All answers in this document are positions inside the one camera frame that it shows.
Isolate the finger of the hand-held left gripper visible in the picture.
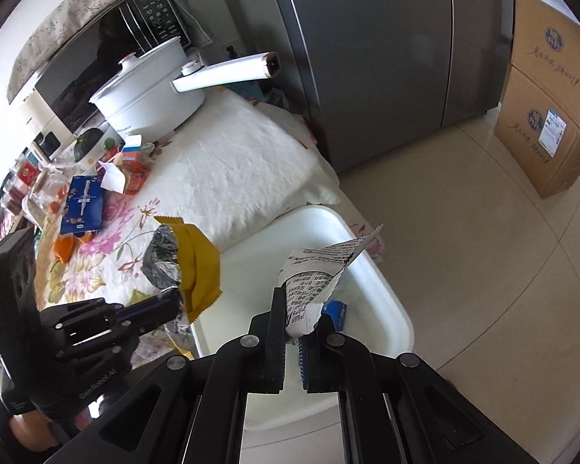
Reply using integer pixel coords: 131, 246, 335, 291
111, 291, 183, 335

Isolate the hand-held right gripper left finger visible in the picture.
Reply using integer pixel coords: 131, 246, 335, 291
43, 287, 287, 464

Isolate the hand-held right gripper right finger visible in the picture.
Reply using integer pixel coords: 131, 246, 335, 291
297, 316, 537, 464

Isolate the yellow foil snack bag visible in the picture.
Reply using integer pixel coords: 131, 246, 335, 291
142, 216, 223, 324

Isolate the white printed wrapper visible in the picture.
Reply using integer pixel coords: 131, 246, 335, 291
276, 225, 384, 344

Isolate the white plastic bin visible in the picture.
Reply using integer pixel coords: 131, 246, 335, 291
189, 204, 415, 433

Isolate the person's left hand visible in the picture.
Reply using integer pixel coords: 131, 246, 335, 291
9, 410, 55, 451

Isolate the blue packet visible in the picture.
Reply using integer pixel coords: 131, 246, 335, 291
321, 300, 348, 334

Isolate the floral tablecloth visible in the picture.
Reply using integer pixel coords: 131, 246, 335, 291
34, 135, 385, 363

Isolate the orange packet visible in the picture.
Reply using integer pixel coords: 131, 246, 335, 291
53, 234, 78, 264

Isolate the blue flat box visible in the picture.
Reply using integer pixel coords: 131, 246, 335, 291
59, 175, 104, 235

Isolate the red orange carton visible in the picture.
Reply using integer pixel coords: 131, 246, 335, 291
120, 135, 152, 195

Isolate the white crumpled tissue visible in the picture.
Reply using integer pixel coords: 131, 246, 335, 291
98, 161, 126, 193

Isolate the white folded cloth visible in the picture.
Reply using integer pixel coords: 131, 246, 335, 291
140, 89, 341, 247

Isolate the green kabocha squash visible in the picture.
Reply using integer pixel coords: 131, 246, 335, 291
75, 128, 108, 161

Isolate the red label jar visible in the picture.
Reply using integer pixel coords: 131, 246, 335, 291
17, 162, 42, 185

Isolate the white electric pot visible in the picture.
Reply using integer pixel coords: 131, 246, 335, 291
89, 36, 281, 142

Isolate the white toaster oven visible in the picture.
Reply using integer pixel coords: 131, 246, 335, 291
10, 89, 78, 162

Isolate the black microwave oven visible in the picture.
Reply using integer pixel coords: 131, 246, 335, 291
33, 0, 194, 133

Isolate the grey refrigerator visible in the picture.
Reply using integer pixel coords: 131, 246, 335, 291
208, 0, 515, 175

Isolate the cardboard box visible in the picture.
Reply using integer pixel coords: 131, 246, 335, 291
494, 65, 580, 200
510, 0, 580, 131

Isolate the floral cover cloth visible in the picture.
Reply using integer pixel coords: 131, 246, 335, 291
6, 0, 211, 104

